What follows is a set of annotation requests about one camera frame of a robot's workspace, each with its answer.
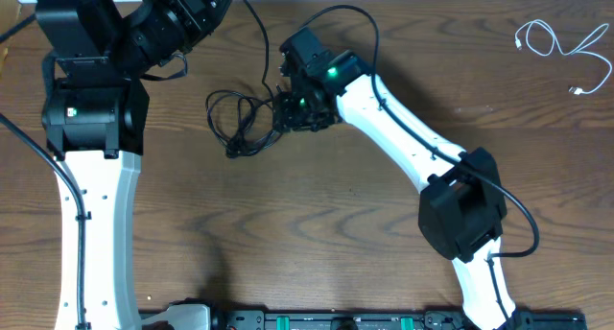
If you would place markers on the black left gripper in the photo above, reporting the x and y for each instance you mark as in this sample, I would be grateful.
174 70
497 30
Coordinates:
186 11

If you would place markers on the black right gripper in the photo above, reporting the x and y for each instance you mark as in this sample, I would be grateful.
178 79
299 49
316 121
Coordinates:
286 119

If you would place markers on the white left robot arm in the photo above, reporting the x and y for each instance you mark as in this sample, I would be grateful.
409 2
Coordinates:
94 118

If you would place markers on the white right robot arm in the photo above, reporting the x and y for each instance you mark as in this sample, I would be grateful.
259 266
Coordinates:
461 207

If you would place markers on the clear tape strip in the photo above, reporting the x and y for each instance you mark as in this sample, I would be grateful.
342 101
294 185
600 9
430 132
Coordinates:
474 110

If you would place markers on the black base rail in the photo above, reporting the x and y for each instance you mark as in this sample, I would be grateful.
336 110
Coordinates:
196 314

